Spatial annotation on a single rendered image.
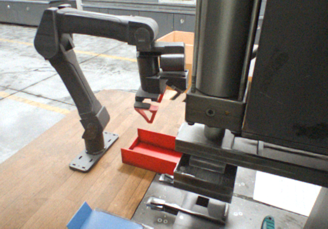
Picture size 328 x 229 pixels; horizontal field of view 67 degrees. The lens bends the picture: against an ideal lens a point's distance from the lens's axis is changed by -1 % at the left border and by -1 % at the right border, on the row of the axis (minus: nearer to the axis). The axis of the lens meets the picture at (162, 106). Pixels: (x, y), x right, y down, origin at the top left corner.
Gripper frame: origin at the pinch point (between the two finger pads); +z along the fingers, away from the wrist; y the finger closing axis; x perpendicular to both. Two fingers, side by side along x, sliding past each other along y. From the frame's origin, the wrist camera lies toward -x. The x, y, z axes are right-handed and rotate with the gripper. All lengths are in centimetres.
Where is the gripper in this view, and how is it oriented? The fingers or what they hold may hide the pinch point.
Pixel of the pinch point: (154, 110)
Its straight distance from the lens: 76.6
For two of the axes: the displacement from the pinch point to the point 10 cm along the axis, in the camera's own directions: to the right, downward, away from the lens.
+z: 0.8, 7.6, 6.4
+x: -9.6, -1.0, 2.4
